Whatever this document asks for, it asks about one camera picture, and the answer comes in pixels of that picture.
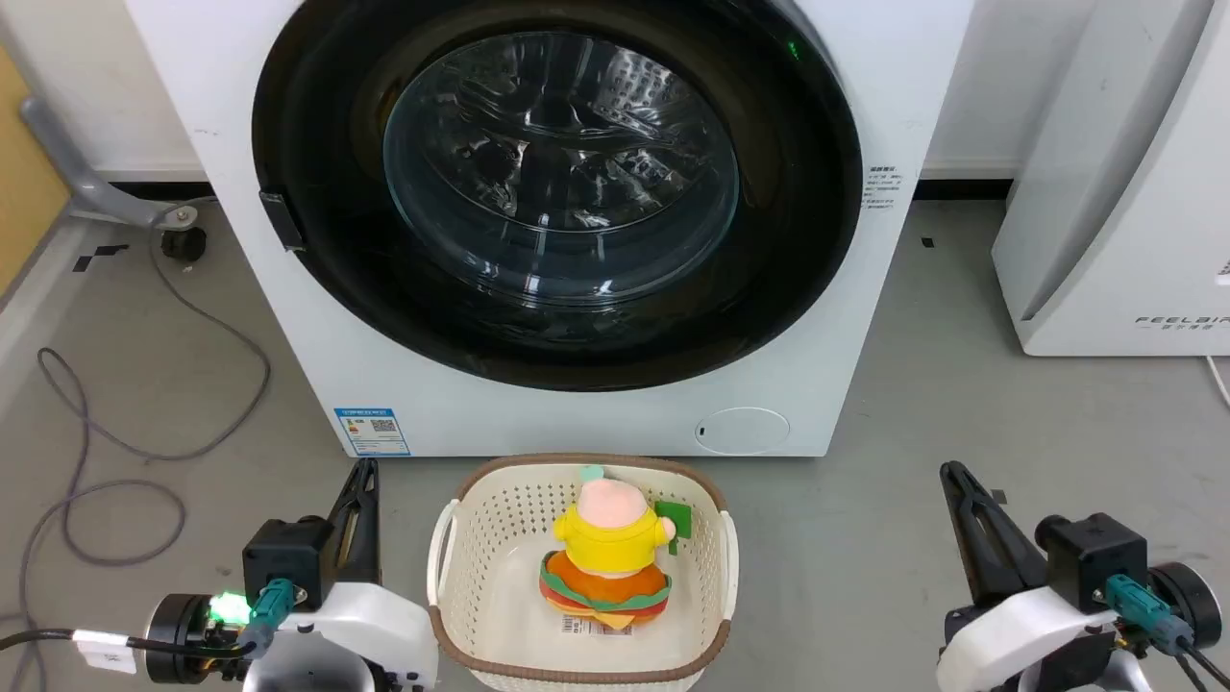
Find black round glass washer door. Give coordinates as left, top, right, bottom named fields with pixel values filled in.
left=252, top=0, right=864, bottom=393

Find green card tag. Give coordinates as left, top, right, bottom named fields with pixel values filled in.
left=655, top=500, right=694, bottom=557

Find white laundry basket brown rim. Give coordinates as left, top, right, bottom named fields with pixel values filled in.
left=427, top=454, right=740, bottom=692

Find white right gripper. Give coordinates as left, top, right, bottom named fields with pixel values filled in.
left=936, top=460, right=1127, bottom=692

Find yellow wooden board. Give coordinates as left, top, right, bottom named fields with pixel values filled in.
left=0, top=46, right=74, bottom=295

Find white air purifier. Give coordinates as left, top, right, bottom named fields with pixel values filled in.
left=991, top=0, right=1230, bottom=358

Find round white filter cover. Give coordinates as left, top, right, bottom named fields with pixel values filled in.
left=695, top=406, right=792, bottom=456

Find white barcode label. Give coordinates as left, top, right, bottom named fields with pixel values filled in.
left=560, top=615, right=636, bottom=638

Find white front-load washing machine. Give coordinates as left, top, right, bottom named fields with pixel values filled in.
left=125, top=0, right=976, bottom=458

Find small printed text sticker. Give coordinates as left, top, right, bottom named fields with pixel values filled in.
left=862, top=164, right=904, bottom=211

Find blue energy label sticker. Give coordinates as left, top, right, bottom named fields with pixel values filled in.
left=334, top=408, right=411, bottom=457

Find black cable with teal plug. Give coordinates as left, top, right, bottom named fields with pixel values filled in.
left=1103, top=574, right=1230, bottom=691

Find grey metal stand leg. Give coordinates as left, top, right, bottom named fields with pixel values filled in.
left=19, top=95, right=218, bottom=231

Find grey floor cable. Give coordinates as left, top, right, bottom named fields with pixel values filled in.
left=0, top=226, right=273, bottom=692

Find black cable with white label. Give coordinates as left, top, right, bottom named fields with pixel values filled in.
left=0, top=577, right=295, bottom=674

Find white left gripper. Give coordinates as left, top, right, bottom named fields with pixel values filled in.
left=243, top=458, right=440, bottom=692

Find plush doll yellow shirt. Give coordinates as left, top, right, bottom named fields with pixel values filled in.
left=537, top=464, right=677, bottom=631

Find black caster wheel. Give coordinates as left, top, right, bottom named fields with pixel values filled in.
left=160, top=225, right=209, bottom=263

